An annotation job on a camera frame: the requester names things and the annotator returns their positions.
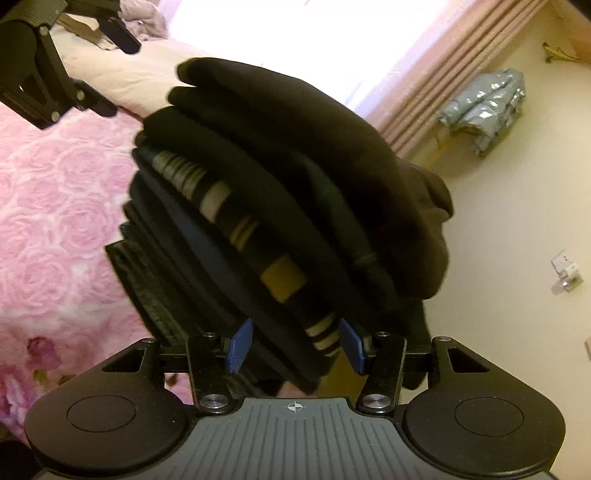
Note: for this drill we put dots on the stack of dark clothes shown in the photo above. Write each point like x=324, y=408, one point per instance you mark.
x=277, y=207

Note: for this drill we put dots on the grey lilac cloth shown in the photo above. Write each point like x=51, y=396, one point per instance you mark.
x=147, y=18

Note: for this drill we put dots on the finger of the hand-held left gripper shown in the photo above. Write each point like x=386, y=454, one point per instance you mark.
x=127, y=41
x=99, y=104

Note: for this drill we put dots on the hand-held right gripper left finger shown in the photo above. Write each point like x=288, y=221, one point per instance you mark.
x=240, y=346

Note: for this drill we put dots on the pink curtain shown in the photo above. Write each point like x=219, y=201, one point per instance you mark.
x=461, y=69

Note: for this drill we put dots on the silver puffer jacket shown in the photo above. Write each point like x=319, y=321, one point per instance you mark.
x=489, y=106

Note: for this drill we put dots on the yellow green small object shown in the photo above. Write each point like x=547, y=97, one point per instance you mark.
x=558, y=54

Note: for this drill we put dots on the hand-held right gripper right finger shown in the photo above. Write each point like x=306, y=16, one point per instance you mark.
x=353, y=346

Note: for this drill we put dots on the white wall socket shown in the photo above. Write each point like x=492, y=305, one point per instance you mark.
x=565, y=270

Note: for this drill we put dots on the pink floral blanket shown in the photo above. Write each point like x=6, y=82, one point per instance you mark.
x=55, y=207

